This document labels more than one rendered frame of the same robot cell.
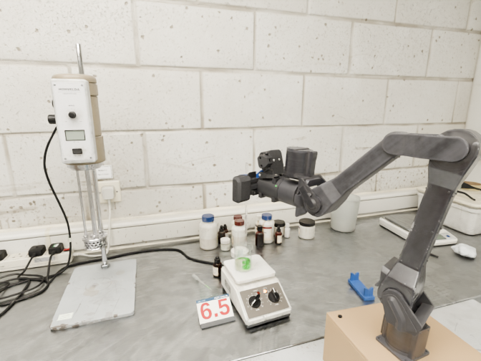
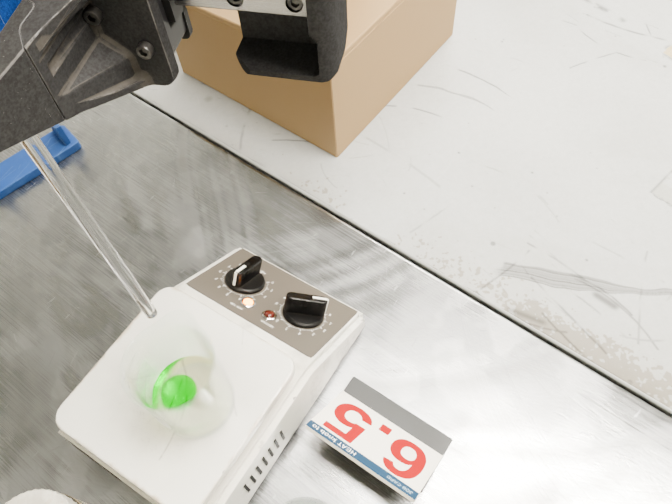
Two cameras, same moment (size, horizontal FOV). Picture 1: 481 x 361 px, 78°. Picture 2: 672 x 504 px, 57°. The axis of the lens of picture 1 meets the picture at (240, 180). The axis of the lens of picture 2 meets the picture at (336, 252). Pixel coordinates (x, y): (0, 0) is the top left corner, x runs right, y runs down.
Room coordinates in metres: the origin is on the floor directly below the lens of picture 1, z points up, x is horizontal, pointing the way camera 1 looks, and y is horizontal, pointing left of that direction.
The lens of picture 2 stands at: (0.74, 0.16, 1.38)
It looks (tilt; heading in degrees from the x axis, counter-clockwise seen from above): 59 degrees down; 240
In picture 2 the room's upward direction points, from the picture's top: 6 degrees counter-clockwise
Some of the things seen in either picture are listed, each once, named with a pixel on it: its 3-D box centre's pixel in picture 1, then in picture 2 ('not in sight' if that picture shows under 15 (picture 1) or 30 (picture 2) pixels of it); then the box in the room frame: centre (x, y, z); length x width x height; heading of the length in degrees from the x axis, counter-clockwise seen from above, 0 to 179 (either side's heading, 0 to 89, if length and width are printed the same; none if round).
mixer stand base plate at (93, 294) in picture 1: (101, 288); not in sight; (0.79, 0.42, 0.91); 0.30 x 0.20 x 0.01; 18
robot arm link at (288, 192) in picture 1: (297, 194); not in sight; (0.63, -0.13, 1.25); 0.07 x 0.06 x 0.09; 43
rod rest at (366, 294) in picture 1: (361, 284); (24, 154); (0.79, -0.36, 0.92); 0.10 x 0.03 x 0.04; 7
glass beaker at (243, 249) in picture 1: (243, 256); (184, 378); (0.76, -0.01, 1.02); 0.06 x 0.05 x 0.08; 49
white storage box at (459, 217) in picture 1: (469, 206); not in sight; (1.35, -1.10, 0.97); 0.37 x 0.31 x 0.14; 107
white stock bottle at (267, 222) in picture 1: (266, 227); not in sight; (1.13, -0.11, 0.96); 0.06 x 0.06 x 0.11
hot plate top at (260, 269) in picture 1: (248, 268); (177, 392); (0.77, -0.02, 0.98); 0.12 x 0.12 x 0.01; 22
